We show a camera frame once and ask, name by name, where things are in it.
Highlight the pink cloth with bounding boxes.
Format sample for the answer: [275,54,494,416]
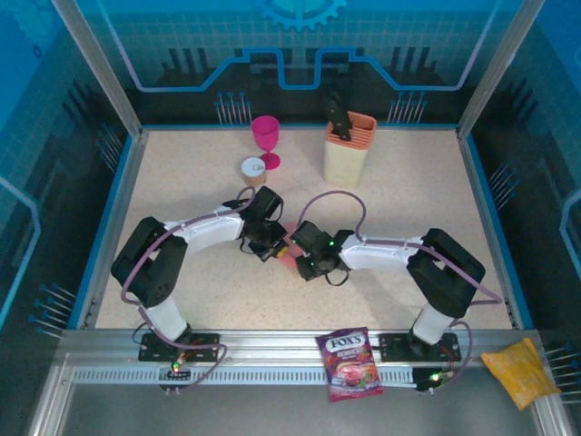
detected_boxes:
[277,221,310,276]

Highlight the tin can with pull tab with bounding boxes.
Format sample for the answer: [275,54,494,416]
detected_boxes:
[240,156,269,188]

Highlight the beige knife block orange top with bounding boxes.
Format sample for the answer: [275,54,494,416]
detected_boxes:
[322,114,378,190]

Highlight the magenta plastic goblet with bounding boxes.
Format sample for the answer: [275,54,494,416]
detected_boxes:
[251,115,282,172]

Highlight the purple Fox's candy bag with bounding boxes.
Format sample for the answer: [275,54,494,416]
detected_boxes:
[315,327,385,404]

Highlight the small circuit board with LED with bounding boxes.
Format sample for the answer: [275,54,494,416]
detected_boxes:
[166,358,192,379]
[415,368,448,392]

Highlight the yellow snack bag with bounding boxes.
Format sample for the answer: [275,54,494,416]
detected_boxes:
[479,336,562,411]

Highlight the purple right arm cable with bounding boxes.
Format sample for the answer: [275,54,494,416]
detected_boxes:
[299,190,505,387]

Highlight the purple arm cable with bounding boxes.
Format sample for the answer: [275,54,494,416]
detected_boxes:
[121,186,256,396]
[299,190,505,387]

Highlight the aluminium frame rail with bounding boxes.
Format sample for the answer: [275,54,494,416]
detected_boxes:
[58,329,544,367]

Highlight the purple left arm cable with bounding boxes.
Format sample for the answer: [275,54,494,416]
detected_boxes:
[121,186,256,396]

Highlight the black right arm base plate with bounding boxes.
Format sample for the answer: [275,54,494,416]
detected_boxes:
[379,332,459,363]

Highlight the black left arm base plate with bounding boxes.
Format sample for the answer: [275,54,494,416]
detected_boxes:
[138,332,222,363]

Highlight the slotted grey cable duct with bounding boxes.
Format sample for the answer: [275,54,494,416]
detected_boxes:
[71,366,421,387]

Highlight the black handled knife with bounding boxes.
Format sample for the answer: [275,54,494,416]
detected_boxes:
[324,93,356,142]

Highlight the aluminium frame post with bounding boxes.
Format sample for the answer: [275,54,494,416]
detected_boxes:
[50,0,145,140]
[455,0,547,140]

